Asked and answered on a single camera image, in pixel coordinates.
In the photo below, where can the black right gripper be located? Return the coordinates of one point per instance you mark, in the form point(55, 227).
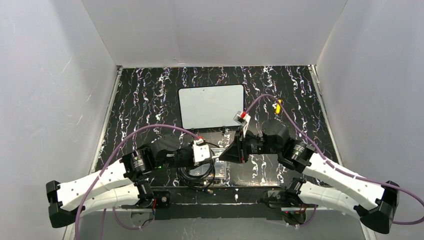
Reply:
point(241, 150)

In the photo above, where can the small white whiteboard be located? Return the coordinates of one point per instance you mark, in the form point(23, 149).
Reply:
point(210, 106)

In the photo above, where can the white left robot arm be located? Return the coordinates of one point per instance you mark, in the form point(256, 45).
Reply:
point(122, 183)

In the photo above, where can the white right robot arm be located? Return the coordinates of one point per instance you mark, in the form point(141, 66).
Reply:
point(374, 204)

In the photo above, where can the clear plastic parts box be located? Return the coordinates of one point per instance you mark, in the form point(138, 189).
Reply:
point(206, 173)

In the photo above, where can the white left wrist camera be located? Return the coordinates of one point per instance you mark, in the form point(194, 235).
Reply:
point(201, 151)

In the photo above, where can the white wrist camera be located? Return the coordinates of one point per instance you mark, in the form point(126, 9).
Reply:
point(201, 151)
point(243, 119)

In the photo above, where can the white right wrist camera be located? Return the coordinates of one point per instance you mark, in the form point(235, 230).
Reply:
point(243, 119)

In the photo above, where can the aluminium front rail frame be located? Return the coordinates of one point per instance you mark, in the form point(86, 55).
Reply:
point(274, 197)

